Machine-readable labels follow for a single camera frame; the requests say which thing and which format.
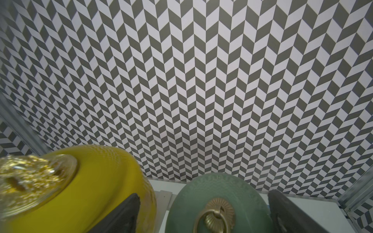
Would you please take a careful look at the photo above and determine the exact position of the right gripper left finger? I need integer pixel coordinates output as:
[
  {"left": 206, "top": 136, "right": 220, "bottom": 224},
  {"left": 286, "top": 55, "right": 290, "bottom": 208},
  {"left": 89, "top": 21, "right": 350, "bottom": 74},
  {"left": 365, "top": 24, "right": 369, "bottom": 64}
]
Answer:
[{"left": 88, "top": 193, "right": 140, "bottom": 233}]

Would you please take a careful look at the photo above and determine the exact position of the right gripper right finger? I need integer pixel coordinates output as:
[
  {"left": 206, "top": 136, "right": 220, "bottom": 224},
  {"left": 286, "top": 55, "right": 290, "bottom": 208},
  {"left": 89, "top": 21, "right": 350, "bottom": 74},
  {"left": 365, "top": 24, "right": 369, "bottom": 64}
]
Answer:
[{"left": 268, "top": 190, "right": 327, "bottom": 233}]

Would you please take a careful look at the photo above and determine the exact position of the yellow tea canister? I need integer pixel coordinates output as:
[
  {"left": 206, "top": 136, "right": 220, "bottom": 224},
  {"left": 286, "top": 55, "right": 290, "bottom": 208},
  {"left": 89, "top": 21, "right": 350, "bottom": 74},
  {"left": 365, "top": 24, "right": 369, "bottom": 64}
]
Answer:
[{"left": 1, "top": 145, "right": 156, "bottom": 233}]

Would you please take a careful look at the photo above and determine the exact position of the green tea canister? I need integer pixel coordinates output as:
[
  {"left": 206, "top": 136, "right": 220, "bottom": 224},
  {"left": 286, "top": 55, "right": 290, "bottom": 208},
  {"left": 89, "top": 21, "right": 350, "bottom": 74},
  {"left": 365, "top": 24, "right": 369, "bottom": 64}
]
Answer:
[{"left": 165, "top": 173, "right": 274, "bottom": 233}]

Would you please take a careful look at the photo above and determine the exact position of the blue white slatted shelf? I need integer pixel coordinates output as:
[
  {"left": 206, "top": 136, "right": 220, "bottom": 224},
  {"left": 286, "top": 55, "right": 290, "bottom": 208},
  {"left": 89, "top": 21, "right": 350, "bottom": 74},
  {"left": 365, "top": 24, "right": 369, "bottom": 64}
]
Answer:
[{"left": 153, "top": 190, "right": 177, "bottom": 233}]

